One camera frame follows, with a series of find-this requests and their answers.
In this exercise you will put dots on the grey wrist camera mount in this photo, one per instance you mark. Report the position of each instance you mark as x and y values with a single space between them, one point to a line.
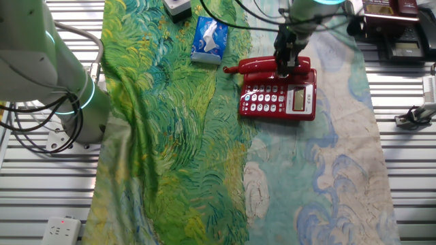
352 7

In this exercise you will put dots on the dark red telephone handset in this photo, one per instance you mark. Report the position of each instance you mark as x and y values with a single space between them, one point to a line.
407 6

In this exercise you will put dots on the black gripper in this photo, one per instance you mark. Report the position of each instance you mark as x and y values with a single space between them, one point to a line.
286 42

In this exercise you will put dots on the grey emergency stop button box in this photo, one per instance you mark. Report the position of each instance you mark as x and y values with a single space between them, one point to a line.
177 8

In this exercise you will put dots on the white ribbed plastic block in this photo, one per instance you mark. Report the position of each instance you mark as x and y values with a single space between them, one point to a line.
430 88

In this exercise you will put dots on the red telephone base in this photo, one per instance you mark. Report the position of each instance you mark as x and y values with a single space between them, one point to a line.
259 114

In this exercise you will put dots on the black telephone handset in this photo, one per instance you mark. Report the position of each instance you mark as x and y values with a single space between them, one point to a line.
429 27

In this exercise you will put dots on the black desk telephone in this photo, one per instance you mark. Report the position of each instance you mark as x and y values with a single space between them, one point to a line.
405 47

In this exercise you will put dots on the blue tissue pack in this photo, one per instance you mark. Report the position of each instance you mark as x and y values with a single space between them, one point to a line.
218 34

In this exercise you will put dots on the green blue painted cloth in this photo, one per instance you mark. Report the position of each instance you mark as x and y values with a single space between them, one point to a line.
170 136

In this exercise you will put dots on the white power strip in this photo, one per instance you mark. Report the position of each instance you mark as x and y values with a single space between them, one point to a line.
61 231

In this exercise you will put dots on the silver camera on stand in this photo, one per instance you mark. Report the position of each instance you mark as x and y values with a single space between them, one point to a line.
422 114

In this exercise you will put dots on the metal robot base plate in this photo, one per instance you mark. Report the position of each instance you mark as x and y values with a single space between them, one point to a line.
56 141

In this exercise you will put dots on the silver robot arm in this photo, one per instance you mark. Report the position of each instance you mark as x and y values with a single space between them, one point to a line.
30 61

